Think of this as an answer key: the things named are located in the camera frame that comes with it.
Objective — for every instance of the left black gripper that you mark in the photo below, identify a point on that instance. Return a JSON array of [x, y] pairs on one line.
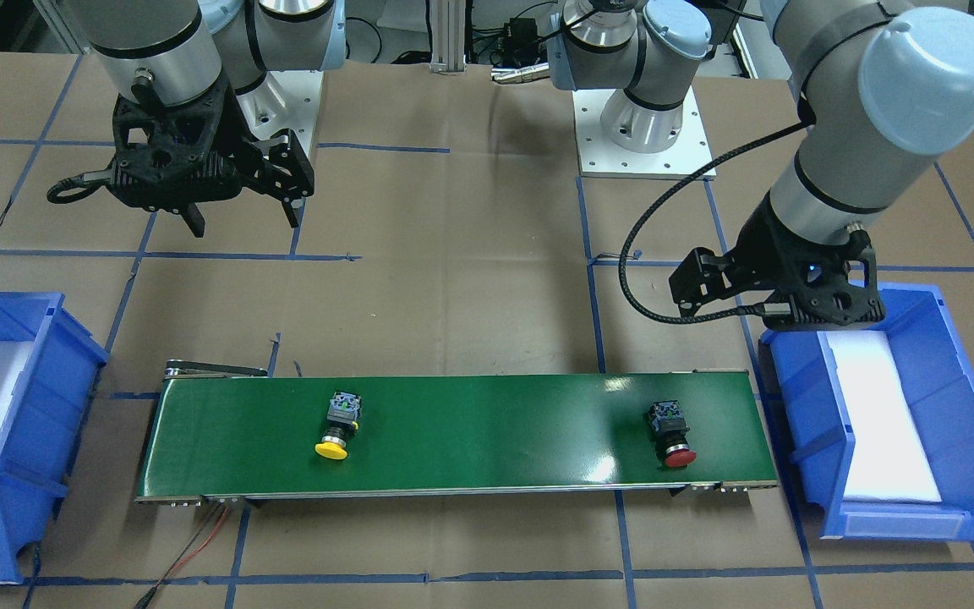
[[763, 246]]

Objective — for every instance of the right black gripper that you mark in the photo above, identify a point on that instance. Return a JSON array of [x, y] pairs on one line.
[[235, 134]]

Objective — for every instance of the red mushroom push button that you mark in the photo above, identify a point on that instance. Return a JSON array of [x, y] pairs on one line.
[[669, 430]]

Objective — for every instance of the yellow mushroom push button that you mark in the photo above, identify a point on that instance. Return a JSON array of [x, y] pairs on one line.
[[342, 420]]

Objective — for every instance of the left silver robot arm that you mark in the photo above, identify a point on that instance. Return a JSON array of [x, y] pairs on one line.
[[883, 88]]

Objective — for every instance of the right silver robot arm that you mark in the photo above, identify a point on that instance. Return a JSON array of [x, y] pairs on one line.
[[184, 46]]

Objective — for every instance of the white foam pad source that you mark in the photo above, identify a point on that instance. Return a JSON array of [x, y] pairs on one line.
[[888, 463]]

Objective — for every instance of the green conveyor belt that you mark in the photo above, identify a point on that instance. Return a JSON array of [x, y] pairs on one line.
[[254, 438]]

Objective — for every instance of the blue source bin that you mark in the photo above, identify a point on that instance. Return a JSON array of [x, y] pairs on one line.
[[938, 382]]

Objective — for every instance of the blue destination bin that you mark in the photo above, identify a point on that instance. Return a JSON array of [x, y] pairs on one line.
[[38, 441]]

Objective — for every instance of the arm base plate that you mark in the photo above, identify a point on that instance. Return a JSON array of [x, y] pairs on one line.
[[285, 100], [618, 139]]

